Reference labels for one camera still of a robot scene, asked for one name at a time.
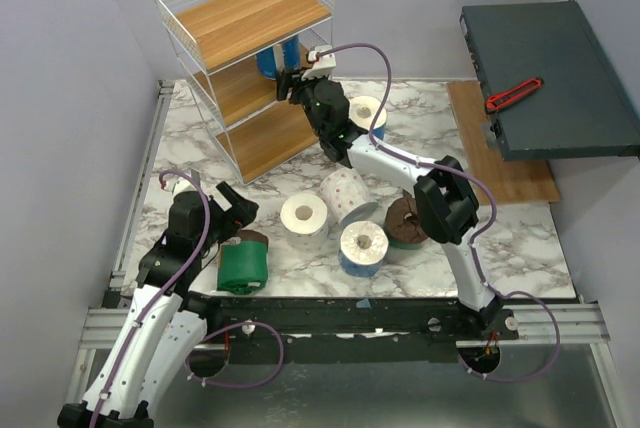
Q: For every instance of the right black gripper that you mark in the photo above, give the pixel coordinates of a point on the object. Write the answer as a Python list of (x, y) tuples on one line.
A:
[(293, 86)]

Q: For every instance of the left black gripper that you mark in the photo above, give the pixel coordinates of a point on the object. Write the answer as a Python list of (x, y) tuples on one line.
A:
[(239, 215)]

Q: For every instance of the blue cartoon-face paper roll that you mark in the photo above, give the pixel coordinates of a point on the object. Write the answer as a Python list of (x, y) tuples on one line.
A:
[(362, 111)]

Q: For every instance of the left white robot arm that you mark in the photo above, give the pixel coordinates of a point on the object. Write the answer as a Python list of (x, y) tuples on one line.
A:
[(162, 326)]

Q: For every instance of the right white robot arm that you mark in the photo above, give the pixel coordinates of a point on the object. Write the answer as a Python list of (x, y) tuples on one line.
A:
[(445, 201)]

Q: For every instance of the green wrapped brown paper roll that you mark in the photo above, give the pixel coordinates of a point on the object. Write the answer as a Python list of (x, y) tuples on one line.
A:
[(243, 263)]

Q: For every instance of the white paper roll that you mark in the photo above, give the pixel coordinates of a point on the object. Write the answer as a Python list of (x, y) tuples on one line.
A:
[(304, 217)]

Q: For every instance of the pink dotted paper roll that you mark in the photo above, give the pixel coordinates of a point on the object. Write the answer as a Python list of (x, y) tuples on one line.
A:
[(347, 197)]

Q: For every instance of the blue-bottom wrapped paper roll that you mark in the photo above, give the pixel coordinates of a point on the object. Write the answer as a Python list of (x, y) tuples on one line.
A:
[(363, 246)]

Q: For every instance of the brown paper roll green base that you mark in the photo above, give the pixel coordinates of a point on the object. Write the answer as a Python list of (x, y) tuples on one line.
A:
[(402, 225)]

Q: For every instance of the red black utility knife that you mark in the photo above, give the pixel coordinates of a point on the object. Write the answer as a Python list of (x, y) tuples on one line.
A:
[(504, 100)]

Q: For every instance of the wooden board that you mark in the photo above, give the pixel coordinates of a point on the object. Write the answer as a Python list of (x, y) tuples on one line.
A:
[(511, 182)]

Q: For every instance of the dark grey flat metal box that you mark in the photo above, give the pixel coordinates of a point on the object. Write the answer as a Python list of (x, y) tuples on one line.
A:
[(582, 108)]

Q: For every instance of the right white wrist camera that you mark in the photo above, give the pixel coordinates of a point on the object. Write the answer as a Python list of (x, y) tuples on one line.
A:
[(321, 63)]

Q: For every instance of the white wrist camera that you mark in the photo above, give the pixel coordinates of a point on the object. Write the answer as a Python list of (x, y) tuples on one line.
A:
[(321, 63), (181, 185)]

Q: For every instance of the white wire wooden shelf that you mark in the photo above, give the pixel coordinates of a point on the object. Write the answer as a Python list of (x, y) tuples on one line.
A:
[(215, 43)]

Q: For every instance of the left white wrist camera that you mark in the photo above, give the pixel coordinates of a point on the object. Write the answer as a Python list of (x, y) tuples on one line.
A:
[(181, 185)]

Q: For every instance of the black metal base rail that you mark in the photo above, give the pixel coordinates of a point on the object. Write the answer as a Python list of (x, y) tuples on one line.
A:
[(270, 331)]

